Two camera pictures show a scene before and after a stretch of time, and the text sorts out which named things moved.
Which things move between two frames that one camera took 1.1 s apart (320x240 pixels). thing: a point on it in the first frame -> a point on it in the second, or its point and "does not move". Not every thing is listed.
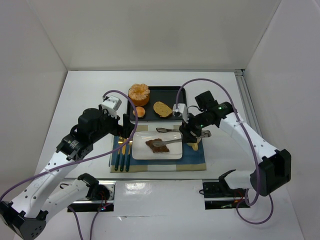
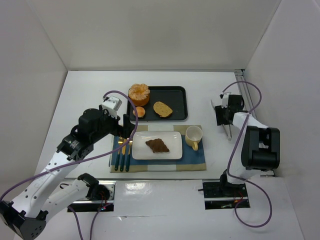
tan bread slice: [161, 109] does not move
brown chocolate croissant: [157, 149] does not move
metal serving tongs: [203, 133] -> [229, 137]
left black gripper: [126, 124] does not move
